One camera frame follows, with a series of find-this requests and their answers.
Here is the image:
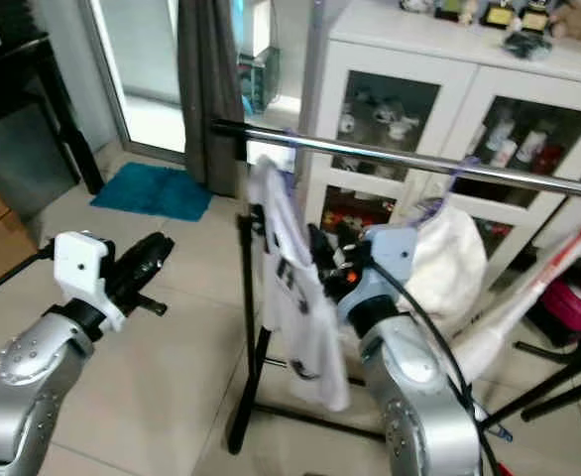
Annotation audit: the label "cream white garment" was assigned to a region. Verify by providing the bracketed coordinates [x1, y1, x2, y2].
[405, 203, 490, 338]

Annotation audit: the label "white printed t-shirt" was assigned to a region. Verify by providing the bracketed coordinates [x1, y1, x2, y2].
[249, 159, 351, 413]

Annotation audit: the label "teal floor mat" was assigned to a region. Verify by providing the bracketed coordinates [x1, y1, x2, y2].
[89, 162, 212, 221]

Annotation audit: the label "black clothes rack stand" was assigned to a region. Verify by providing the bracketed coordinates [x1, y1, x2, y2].
[226, 208, 391, 457]

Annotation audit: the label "cardboard box with black print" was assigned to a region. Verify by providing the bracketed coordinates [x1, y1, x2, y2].
[0, 213, 39, 296]

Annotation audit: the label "grey curtain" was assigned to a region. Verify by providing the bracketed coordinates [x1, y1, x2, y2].
[176, 0, 244, 197]

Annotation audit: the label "glass sliding door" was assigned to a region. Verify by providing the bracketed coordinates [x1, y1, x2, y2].
[87, 0, 306, 160]

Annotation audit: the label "white glass-door cabinet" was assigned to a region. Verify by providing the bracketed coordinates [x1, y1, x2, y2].
[295, 0, 581, 264]

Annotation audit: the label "black metal stand legs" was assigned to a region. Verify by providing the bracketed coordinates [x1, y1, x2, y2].
[477, 337, 581, 429]

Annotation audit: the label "white appliance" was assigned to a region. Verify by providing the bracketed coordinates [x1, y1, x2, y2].
[236, 0, 274, 59]

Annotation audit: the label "black desk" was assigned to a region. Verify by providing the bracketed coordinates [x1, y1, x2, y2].
[0, 35, 105, 194]

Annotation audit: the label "pink red bag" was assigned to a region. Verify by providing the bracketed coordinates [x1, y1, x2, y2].
[533, 278, 581, 345]

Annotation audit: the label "gold black award plaque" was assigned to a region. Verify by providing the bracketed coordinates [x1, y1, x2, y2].
[519, 5, 552, 34]
[434, 0, 476, 23]
[479, 0, 518, 29]

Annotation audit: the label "black crumpled item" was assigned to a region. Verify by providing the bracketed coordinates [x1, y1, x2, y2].
[503, 30, 555, 61]

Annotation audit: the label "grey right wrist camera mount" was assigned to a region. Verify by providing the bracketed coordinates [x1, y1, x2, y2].
[335, 226, 420, 328]

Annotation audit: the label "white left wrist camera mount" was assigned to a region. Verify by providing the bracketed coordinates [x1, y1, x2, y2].
[55, 231, 128, 331]

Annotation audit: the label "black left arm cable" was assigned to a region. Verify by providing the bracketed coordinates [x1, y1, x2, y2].
[0, 246, 58, 303]

